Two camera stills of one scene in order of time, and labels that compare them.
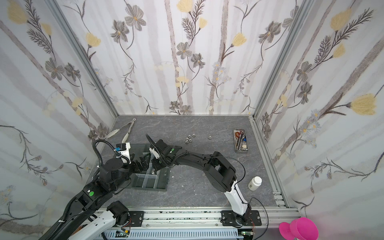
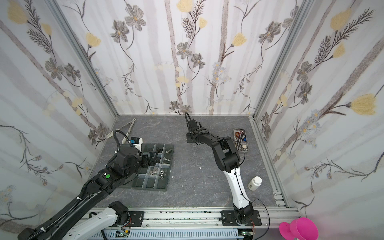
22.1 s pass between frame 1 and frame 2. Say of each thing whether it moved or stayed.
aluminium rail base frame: stayed
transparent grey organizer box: stayed
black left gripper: moved
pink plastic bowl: stayed
